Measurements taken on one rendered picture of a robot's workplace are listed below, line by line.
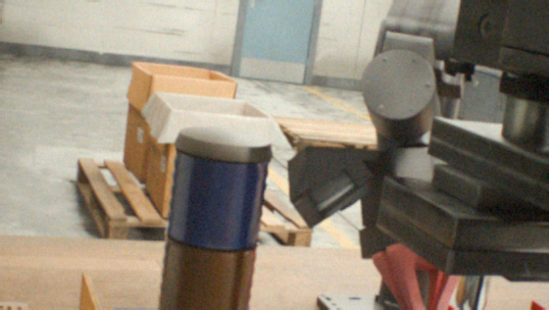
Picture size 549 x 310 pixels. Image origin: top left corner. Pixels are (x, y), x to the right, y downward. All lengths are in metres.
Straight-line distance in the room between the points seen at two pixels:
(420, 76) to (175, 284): 0.37
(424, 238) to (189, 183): 0.25
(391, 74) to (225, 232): 0.36
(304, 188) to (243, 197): 0.36
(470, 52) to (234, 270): 0.28
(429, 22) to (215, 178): 0.47
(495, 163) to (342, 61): 11.55
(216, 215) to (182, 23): 11.17
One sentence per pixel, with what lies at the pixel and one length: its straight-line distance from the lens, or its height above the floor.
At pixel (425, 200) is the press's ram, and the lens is 0.56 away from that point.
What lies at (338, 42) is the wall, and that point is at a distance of 12.05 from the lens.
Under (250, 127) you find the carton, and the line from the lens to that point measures 4.11.
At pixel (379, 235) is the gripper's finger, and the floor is 1.07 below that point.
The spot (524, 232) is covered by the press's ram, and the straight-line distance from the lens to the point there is 0.56.
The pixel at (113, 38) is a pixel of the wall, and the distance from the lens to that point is 11.41.
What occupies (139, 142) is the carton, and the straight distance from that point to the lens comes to 4.77.
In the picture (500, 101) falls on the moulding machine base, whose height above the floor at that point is 0.41.
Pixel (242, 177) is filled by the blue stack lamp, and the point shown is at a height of 1.18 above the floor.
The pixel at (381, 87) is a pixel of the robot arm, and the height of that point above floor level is 1.19.
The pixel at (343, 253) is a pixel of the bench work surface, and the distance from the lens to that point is 1.28.
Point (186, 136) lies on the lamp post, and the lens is 0.34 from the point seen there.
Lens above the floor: 1.26
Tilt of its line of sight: 11 degrees down
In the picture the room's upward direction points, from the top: 8 degrees clockwise
